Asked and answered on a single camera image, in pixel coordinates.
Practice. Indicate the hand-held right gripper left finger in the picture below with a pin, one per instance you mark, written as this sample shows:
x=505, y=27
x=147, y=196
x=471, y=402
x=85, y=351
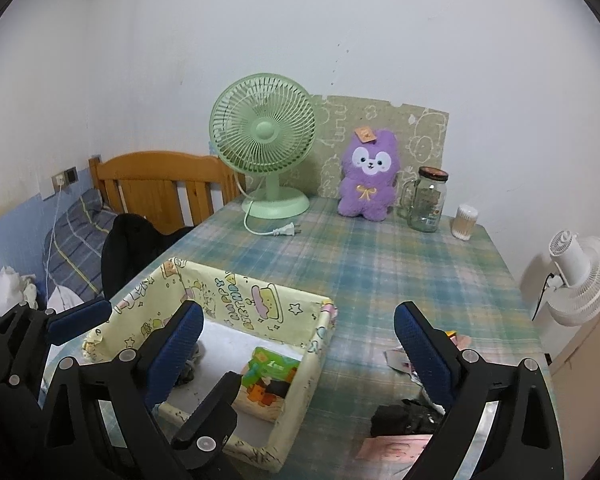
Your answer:
x=180, y=350

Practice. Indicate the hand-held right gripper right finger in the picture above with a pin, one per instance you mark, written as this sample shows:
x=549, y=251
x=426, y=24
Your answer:
x=422, y=355

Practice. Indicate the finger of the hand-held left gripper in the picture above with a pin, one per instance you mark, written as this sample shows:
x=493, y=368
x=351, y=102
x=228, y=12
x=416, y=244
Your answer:
x=212, y=407
x=80, y=317

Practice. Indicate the yellow cartoon printed box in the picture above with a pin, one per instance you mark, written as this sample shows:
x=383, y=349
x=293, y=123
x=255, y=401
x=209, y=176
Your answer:
x=260, y=305

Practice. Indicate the grey cloth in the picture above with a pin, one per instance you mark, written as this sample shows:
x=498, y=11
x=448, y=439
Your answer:
x=189, y=367

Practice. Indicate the small pink white packet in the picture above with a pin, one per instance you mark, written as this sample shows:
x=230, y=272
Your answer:
x=397, y=360

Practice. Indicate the crumpled clear plastic wrapper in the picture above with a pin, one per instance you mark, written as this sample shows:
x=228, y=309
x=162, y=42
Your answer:
x=422, y=390

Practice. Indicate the green snack packet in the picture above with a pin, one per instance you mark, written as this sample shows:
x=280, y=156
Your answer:
x=267, y=375

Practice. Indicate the small black cloth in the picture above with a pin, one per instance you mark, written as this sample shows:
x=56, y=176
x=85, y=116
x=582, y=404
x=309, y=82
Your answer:
x=400, y=417

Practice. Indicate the blue plaid pillow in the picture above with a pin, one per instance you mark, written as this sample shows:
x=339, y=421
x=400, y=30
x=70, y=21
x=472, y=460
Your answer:
x=75, y=250

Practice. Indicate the white crumpled tissue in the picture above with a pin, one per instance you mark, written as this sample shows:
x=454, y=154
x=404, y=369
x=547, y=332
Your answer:
x=7, y=287

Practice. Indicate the pink flat packet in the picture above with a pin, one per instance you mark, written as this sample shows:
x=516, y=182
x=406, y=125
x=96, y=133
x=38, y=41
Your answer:
x=390, y=447

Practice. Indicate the cotton swab container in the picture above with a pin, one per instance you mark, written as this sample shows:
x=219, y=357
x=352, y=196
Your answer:
x=465, y=222

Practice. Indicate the glass jar mug with lid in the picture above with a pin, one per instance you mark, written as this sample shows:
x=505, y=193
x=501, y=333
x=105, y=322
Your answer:
x=425, y=205

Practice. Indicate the beige cabinet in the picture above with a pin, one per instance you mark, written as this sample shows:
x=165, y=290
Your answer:
x=590, y=385

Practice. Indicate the white standing fan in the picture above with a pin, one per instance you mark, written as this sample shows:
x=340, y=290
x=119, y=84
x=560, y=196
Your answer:
x=582, y=280

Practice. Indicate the purple plush toy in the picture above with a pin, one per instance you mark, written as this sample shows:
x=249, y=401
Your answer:
x=367, y=185

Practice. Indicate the green desk fan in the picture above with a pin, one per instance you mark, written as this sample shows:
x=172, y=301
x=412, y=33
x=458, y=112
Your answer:
x=262, y=132

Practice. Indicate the wall socket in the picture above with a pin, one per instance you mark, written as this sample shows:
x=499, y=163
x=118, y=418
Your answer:
x=65, y=177

